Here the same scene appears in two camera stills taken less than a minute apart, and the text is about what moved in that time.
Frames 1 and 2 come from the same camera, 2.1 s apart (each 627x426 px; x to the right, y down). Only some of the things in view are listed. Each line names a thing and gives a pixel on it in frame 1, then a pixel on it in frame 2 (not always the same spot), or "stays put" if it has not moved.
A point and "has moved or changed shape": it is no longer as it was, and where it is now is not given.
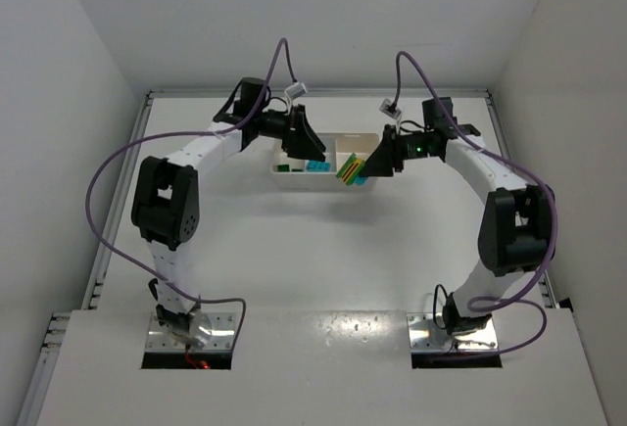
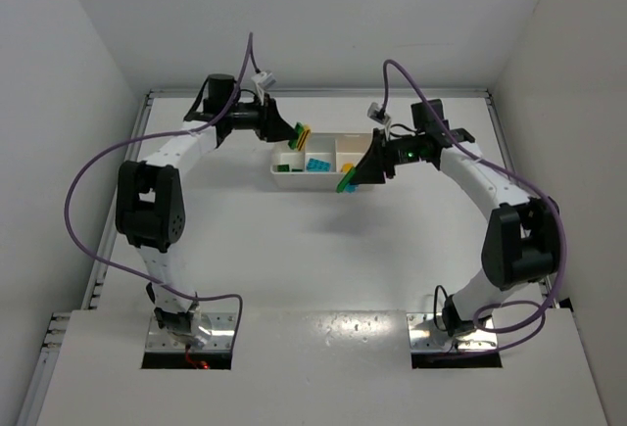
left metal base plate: x=222 y=334 stays put
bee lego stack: x=352 y=169 has moved or changed shape
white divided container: x=291 y=172 stays put
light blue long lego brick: x=313 y=165 stays put
